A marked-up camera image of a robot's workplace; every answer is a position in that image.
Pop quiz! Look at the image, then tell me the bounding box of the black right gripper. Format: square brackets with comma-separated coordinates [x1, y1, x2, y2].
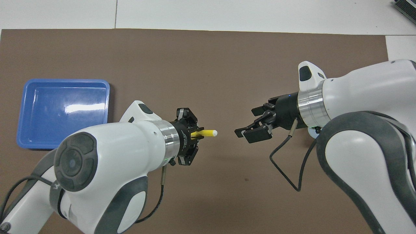
[234, 92, 308, 144]

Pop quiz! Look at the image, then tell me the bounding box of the brown table mat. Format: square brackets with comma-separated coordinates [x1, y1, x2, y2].
[0, 29, 403, 234]

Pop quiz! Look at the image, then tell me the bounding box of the blue plastic tray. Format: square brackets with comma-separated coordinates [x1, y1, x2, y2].
[16, 79, 110, 150]

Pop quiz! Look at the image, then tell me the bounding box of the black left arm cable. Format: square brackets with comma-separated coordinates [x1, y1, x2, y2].
[0, 159, 169, 228]

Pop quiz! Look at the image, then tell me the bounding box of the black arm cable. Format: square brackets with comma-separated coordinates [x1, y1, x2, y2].
[269, 119, 320, 192]
[0, 159, 169, 228]

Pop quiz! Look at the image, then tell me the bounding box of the grey ribbed device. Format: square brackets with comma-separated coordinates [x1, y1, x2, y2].
[393, 0, 416, 19]

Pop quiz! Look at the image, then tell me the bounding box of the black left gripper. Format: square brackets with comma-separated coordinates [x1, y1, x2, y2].
[171, 107, 204, 166]

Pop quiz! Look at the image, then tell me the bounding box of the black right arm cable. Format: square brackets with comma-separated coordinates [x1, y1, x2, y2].
[269, 119, 320, 192]

